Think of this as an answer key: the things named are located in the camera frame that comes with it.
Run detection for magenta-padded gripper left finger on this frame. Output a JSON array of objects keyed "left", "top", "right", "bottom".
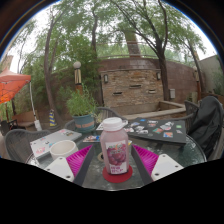
[{"left": 44, "top": 144, "right": 96, "bottom": 187}]

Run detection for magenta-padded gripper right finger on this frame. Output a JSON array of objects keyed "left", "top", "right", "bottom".
[{"left": 129, "top": 144, "right": 184, "bottom": 187}]

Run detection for pink juice bottle white cap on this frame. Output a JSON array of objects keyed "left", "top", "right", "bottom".
[{"left": 100, "top": 116, "right": 130, "bottom": 175}]

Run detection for white cup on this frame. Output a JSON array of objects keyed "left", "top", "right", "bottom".
[{"left": 49, "top": 139, "right": 80, "bottom": 162}]

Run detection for colourful printed card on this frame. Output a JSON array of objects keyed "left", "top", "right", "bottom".
[{"left": 83, "top": 134, "right": 101, "bottom": 144}]

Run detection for black laptop with stickers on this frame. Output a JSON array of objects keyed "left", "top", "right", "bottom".
[{"left": 125, "top": 117, "right": 188, "bottom": 145}]

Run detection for silver laptop with stickers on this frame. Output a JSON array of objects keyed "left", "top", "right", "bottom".
[{"left": 29, "top": 128, "right": 83, "bottom": 160}]

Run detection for white printed booklet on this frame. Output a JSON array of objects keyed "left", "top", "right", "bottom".
[{"left": 95, "top": 119, "right": 129, "bottom": 132}]

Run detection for blue yellow striped cone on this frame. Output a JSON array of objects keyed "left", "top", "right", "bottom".
[{"left": 48, "top": 108, "right": 57, "bottom": 128}]

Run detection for green plant in teal pot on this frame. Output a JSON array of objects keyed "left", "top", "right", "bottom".
[{"left": 65, "top": 87, "right": 99, "bottom": 134}]

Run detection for grey chair holding jacket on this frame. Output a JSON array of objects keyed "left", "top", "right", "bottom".
[{"left": 183, "top": 96, "right": 224, "bottom": 161}]

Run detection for black jacket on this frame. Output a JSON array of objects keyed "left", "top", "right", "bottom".
[{"left": 187, "top": 95, "right": 224, "bottom": 158}]

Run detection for orange canopy tent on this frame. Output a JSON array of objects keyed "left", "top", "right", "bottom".
[{"left": 0, "top": 67, "right": 32, "bottom": 105}]

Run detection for dark tape ring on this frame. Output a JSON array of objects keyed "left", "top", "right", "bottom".
[{"left": 96, "top": 151, "right": 105, "bottom": 163}]

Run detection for striped globe lamp post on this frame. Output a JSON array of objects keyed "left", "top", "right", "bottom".
[{"left": 72, "top": 60, "right": 84, "bottom": 96}]

